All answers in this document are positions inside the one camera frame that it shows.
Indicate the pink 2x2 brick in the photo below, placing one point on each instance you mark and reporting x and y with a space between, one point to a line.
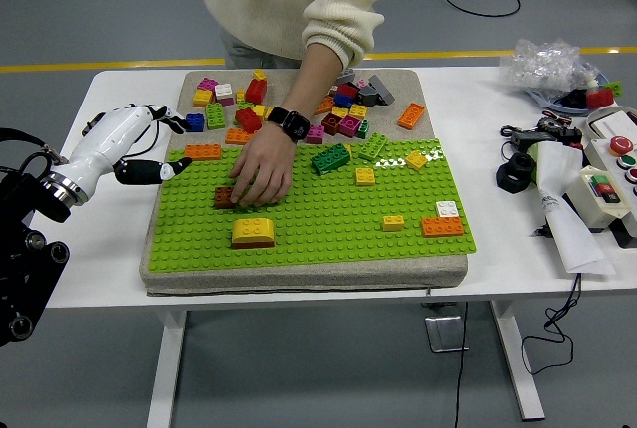
315 134

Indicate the white switch box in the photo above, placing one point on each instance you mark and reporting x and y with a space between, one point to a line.
582 199

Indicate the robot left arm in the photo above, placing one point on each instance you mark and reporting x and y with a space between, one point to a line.
25 259

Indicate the blue 2x2 brick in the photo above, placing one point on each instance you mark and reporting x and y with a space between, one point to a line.
196 123

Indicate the red 2x4 brick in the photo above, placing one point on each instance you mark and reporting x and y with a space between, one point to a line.
254 245

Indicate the black plastic part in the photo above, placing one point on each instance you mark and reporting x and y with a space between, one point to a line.
576 98

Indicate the dark grey long brick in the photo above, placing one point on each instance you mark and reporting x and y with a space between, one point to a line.
382 88

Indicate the person's left forearm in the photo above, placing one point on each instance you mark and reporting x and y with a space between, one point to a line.
311 84

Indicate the small black plug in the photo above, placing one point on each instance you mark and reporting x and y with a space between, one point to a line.
541 232

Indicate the dark green 2x4 brick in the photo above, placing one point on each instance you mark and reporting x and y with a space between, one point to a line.
330 158

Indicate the green sheet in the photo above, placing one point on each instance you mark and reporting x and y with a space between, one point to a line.
532 161

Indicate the person's left hand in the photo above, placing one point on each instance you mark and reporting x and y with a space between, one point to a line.
266 169

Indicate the black wrist watch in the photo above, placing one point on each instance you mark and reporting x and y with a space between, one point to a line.
293 124

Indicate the dark red 2x2 brick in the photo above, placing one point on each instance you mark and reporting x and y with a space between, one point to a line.
331 124

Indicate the black servo module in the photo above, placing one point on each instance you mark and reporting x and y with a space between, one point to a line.
570 135

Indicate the grey control box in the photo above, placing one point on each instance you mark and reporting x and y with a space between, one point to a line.
604 156

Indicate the white 2x2 brick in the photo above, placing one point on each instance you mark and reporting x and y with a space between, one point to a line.
224 90
447 209

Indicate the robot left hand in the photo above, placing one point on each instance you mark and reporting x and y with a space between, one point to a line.
107 137

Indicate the yellow 2x2 brick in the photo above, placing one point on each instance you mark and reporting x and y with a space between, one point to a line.
365 176
393 223
416 160
358 111
268 113
202 98

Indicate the small dark green brick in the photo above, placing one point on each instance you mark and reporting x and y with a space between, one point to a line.
363 129

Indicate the green baseplate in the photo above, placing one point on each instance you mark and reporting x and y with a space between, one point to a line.
323 244

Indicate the small white bottle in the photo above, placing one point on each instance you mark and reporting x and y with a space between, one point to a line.
590 81

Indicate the black round gear part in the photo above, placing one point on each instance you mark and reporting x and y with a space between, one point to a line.
548 124

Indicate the blue basin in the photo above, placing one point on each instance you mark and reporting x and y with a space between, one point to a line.
552 103

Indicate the orange 2x4 brick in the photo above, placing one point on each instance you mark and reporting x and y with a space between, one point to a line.
236 137
326 107
203 151
442 227

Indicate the large black nut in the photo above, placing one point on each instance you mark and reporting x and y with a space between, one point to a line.
502 179

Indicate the yellow arched brick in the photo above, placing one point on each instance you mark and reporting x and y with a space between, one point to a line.
254 230

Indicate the red emergency stop button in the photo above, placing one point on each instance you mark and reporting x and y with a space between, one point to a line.
621 145

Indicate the red push button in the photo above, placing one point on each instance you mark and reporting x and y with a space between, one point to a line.
631 174

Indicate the magenta 2x2 brick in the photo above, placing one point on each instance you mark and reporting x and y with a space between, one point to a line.
207 84
350 126

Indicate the white table leg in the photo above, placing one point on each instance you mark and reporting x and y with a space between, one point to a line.
166 373
517 363

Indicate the metal floor plate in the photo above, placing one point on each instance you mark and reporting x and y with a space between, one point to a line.
443 333

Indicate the brown 2x2 brick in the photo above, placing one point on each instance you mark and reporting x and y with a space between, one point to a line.
223 196

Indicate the small pink brick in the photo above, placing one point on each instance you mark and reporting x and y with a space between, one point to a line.
362 83

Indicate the white paper bag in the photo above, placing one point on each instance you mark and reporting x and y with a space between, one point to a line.
572 234

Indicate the tall red brick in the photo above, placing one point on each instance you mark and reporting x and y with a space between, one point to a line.
256 91

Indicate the clear bubble wrap bag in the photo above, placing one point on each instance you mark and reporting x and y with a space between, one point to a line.
542 64

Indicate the green push button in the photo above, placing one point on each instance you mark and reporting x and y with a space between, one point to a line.
626 161

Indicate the grey 2x4 brick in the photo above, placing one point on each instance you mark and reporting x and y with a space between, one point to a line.
347 77

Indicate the black power adapter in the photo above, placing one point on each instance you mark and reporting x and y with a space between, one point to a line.
532 138

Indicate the small yellow brick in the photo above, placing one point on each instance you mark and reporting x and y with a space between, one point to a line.
240 95

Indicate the white flat box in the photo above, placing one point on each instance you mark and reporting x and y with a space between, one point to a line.
614 124

